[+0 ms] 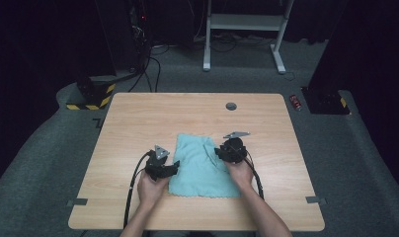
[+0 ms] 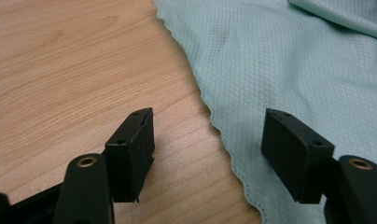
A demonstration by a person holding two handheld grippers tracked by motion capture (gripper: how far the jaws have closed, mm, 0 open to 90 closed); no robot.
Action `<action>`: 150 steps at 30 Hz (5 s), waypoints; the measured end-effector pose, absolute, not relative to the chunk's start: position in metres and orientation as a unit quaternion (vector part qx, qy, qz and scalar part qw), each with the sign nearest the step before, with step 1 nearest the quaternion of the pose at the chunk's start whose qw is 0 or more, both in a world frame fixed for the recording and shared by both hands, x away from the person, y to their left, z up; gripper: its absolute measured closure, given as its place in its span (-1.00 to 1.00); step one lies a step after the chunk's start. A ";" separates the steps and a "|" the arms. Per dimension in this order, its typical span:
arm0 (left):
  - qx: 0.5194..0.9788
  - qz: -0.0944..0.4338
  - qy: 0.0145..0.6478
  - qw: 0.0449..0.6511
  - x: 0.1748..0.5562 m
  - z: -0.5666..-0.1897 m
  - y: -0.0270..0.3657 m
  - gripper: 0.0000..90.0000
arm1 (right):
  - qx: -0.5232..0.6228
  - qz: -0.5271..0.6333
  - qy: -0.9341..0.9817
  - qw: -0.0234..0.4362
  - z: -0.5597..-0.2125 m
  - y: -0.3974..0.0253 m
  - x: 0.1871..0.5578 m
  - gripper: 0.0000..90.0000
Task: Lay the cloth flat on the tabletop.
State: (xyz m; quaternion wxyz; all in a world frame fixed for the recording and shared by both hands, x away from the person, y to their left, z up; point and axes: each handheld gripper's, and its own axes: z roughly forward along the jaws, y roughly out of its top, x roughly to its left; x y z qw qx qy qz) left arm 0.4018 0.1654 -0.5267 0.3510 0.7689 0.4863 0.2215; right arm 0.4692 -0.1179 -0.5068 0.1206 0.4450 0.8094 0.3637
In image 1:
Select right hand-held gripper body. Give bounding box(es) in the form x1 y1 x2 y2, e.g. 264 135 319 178
220 131 251 164

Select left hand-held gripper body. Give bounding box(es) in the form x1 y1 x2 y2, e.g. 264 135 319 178
144 144 176 183

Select teal cloth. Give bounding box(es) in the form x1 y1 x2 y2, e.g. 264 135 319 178
168 132 241 199

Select person's right hand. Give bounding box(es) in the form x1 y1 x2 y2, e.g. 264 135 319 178
224 159 255 192

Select person's left hand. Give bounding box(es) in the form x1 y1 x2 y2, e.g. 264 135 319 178
136 171 171 209

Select red can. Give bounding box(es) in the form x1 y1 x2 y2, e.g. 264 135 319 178
288 94 303 112

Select grey tape strip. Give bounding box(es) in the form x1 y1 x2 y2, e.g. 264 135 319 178
304 196 328 205
66 197 89 207

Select black yellow striped stand base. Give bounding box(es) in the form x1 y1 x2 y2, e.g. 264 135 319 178
65 74 117 112

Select black square stand base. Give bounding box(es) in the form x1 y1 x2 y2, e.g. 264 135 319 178
300 86 352 116

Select white metal stand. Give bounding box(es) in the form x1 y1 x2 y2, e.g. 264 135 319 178
201 0 295 75

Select dark equipment rack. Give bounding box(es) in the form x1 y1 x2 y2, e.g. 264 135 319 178
95 0 151 74

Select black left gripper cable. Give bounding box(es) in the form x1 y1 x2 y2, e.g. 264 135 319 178
122 149 156 230

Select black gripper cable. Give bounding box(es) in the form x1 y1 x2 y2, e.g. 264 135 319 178
122 149 156 230
242 149 266 201

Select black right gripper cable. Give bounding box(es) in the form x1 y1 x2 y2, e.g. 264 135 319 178
242 149 266 201

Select black floor cables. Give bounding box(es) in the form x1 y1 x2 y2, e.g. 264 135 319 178
127 45 171 94

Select cable bundle under stand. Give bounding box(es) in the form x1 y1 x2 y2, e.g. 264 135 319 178
193 31 278 53

